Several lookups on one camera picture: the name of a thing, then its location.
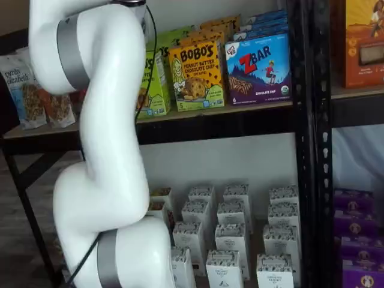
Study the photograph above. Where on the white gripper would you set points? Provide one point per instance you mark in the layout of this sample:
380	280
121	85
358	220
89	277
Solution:
143	15

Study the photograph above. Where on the green Bobo's apple pie box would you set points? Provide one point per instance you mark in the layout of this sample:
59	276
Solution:
168	37
163	51
160	102
180	30

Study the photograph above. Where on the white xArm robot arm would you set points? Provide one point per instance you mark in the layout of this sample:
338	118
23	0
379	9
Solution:
105	120

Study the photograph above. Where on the yellow Bobo's peanut butter box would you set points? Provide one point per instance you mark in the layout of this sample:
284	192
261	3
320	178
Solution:
207	42
220	22
213	33
198	90

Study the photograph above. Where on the wooden shelf board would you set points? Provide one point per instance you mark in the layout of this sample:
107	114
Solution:
354	93
195	114

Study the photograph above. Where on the blue Zbar chocolate chip box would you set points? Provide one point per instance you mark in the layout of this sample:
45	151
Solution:
255	34
267	16
258	90
264	26

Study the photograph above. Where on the yellow top granola box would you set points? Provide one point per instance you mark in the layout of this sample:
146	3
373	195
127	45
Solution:
160	193
156	210

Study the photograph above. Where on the white organic pantry box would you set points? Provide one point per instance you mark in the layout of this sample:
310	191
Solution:
187	237
274	273
195	213
283	214
181	267
280	240
232	214
201	193
236	193
283	195
223	270
230	240

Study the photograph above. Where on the tall orange cereal box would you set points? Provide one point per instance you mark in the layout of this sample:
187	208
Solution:
366	36

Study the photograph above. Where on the purple snack box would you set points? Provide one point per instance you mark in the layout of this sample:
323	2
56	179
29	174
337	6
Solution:
354	198
363	249
357	225
366	279

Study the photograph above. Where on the black metal shelving rack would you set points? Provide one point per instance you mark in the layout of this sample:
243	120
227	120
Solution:
210	127
360	112

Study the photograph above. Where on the blue label granola bag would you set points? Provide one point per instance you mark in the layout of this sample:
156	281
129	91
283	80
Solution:
21	90

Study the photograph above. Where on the white cartons group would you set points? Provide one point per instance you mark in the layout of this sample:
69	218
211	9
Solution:
256	240

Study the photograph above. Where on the white plastic sheet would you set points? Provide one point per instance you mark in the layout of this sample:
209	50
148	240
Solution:
357	156

